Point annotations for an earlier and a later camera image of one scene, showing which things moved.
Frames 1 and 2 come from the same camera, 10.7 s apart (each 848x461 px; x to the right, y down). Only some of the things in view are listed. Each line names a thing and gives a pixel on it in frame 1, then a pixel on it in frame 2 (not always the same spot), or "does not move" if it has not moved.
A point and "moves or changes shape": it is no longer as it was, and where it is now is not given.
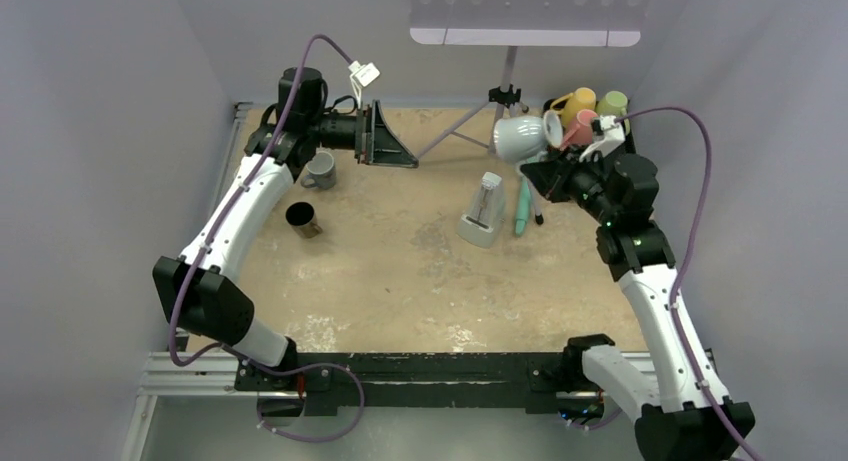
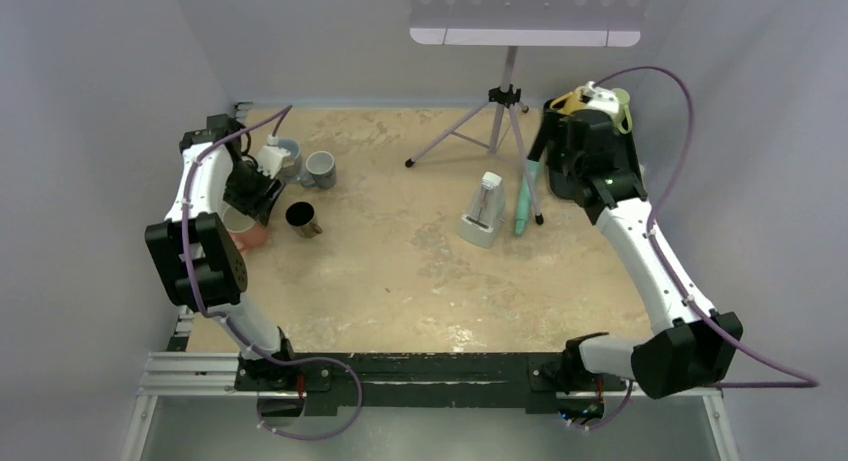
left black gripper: (374, 143) -> (257, 205)
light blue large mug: (521, 138) moves or changes shape
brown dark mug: (301, 215) does not move
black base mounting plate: (324, 382) does not move
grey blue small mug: (321, 171) does not move
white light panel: (529, 13) does not move
